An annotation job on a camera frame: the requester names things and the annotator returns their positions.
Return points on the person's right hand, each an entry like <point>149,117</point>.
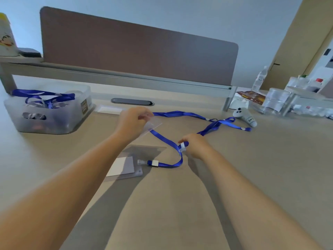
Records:
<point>199,147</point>

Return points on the person's left hand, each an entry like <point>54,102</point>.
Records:
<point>130,123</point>

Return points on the person's right fingers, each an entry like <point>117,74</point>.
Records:
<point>186,141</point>

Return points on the person's left fingers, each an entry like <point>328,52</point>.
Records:
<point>144,114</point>

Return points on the clear plastic badge holder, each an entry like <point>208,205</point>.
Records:
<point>153,126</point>

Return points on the person's left forearm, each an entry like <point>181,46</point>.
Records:
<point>59,195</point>

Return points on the person's right forearm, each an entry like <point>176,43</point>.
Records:
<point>247,200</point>

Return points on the white card strip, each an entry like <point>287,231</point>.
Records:
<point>109,109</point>

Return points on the clear badge holder with card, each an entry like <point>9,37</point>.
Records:
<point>145,154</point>

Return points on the grey desk shelf riser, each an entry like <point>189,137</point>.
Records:
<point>104,75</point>

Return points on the white paper card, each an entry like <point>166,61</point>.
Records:
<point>121,166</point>

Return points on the white handheld controller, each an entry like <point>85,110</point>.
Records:
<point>243,114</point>

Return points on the white box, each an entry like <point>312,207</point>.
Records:
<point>238,103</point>

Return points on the brown desk divider panel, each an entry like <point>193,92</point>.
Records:
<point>138,46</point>

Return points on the brown snack packet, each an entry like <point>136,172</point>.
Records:
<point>252,96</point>

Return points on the translucent plastic storage bin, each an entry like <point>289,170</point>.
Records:
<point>62,119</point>

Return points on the clear water bottle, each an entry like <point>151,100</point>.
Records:
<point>259,80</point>

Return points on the clear plastic container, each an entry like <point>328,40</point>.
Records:
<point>275,100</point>

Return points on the dark grey small case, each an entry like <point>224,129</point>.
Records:
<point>30,52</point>

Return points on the clear bottle with green cap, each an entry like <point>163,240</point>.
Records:
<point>302,81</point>

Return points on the grey side shelf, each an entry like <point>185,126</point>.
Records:
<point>309,97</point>

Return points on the clear bottle with red cap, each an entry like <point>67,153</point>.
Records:
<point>318,84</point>

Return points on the wooden door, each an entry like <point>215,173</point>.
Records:
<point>294,44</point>

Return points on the white cartoon print cup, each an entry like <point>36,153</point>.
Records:
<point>6,36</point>

